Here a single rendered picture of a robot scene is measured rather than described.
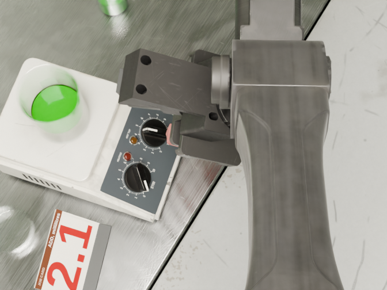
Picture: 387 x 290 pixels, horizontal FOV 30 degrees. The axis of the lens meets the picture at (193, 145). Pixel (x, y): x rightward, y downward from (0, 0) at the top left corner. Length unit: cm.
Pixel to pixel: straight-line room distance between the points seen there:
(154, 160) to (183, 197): 6
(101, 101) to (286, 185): 41
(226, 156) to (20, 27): 39
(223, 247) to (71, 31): 34
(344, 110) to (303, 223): 49
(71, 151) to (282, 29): 31
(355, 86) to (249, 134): 46
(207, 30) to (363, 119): 23
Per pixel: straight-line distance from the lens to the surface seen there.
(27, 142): 81
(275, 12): 59
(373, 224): 87
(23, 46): 95
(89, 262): 85
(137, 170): 80
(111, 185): 81
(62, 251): 84
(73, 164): 79
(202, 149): 67
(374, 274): 87
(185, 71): 62
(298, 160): 45
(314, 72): 51
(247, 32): 58
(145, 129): 82
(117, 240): 86
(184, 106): 61
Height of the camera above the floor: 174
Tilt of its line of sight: 73 degrees down
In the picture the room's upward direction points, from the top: 4 degrees counter-clockwise
